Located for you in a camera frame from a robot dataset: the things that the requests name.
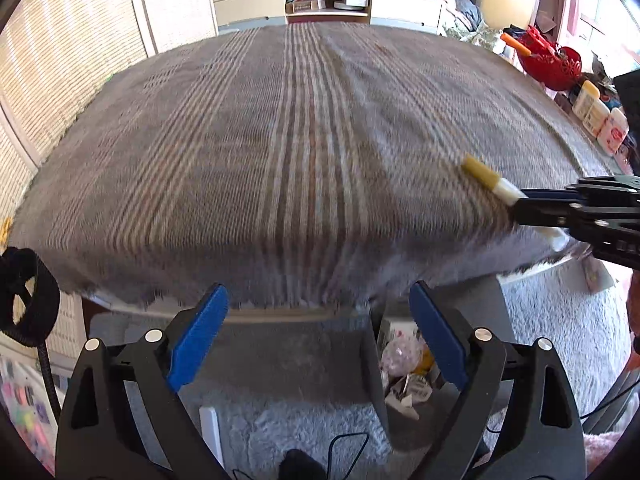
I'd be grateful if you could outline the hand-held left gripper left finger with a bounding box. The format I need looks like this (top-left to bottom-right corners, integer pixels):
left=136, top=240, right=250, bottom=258
left=55, top=282, right=231, bottom=480

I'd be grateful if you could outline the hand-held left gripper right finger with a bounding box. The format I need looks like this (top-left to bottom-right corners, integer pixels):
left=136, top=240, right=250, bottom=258
left=407, top=280, right=587, bottom=480

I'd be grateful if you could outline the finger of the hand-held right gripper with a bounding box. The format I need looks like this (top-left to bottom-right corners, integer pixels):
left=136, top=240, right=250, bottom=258
left=520, top=176, right=640, bottom=201
left=509, top=200, right=587, bottom=229

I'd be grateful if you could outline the yellow white tube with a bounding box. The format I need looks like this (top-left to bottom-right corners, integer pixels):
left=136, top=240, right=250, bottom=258
left=460, top=154, right=572, bottom=254

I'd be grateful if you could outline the grey trash bin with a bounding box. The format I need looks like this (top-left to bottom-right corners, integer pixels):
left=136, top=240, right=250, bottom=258
left=360, top=300, right=506, bottom=456

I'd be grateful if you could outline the pinkish clear plastic wrapper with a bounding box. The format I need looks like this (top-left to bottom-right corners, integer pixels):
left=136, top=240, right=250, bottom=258
left=381, top=335, right=427, bottom=377

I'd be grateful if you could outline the torn white carton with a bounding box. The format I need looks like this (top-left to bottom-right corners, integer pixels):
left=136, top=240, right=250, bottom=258
left=384, top=374, right=434, bottom=422

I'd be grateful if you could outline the white pink bottle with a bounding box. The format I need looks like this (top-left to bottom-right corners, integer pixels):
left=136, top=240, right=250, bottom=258
left=597, top=107, right=630, bottom=157

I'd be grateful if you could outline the white bottle yellow cap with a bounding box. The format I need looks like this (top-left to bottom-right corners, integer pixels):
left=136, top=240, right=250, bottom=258
left=572, top=80, right=609, bottom=136

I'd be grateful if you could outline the white power strip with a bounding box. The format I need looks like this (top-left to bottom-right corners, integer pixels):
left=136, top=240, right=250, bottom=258
left=199, top=406, right=224, bottom=467

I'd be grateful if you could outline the grey fluffy rug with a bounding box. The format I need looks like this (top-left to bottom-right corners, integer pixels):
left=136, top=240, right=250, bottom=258
left=90, top=270, right=633, bottom=480

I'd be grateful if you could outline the red openwork basket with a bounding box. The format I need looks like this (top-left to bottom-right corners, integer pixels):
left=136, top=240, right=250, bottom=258
left=515, top=26, right=584, bottom=92

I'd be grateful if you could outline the orange stick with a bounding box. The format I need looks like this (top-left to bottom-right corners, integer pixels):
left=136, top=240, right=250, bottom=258
left=501, top=32, right=532, bottom=57

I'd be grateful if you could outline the black round object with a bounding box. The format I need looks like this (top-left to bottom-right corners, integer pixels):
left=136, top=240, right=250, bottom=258
left=281, top=449, right=329, bottom=480

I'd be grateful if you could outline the camouflage cloth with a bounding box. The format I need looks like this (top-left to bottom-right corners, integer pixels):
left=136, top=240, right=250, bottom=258
left=461, top=24, right=507, bottom=54

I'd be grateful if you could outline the colourful patterned mat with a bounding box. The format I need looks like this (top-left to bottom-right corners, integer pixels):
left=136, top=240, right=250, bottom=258
left=0, top=354, right=57, bottom=472

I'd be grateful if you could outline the grey plaid blanket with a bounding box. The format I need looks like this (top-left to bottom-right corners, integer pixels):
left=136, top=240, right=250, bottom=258
left=7, top=22, right=613, bottom=311

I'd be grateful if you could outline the pink fluffy slipper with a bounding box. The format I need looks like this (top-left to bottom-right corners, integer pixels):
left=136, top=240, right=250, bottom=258
left=581, top=430, right=627, bottom=480

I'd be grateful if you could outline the black plastic bag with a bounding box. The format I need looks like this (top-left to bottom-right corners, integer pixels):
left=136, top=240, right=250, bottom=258
left=435, top=0, right=484, bottom=31

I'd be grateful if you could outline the beige woven panel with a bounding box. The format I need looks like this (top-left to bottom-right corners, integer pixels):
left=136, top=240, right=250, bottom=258
left=0, top=0, right=157, bottom=196

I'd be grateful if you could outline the cream television cabinet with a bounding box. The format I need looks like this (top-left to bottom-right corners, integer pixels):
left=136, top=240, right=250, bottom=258
left=212, top=0, right=447, bottom=37

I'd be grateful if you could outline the thin black cable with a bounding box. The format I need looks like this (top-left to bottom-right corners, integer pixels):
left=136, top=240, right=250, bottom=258
left=327, top=431, right=371, bottom=480
left=580, top=372, right=640, bottom=423

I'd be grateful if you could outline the black braided cable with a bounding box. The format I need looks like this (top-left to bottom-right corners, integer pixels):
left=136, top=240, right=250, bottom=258
left=35, top=342, right=65, bottom=423

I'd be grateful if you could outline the black strap loop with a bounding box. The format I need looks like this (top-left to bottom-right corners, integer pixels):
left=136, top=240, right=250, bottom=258
left=0, top=247, right=62, bottom=346

